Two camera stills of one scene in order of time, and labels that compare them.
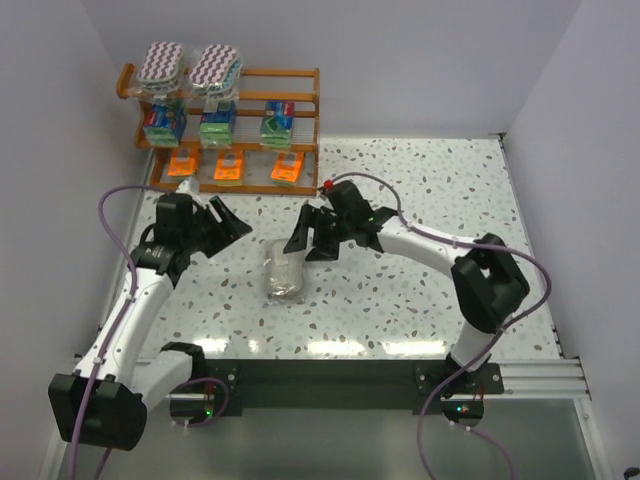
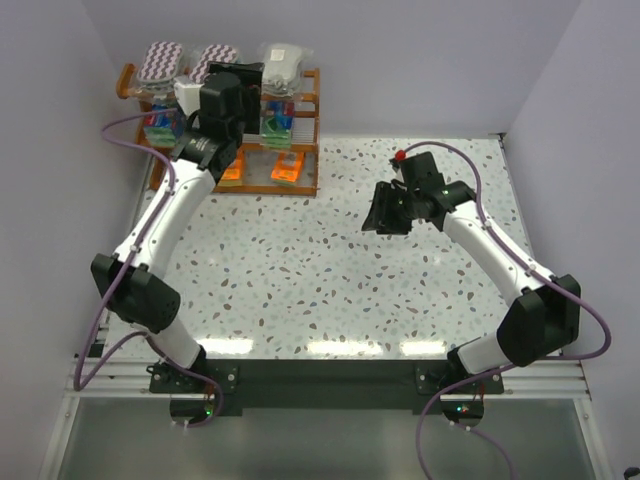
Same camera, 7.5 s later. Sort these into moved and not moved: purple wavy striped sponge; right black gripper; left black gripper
Moved: right black gripper; left black gripper
Not moved: purple wavy striped sponge
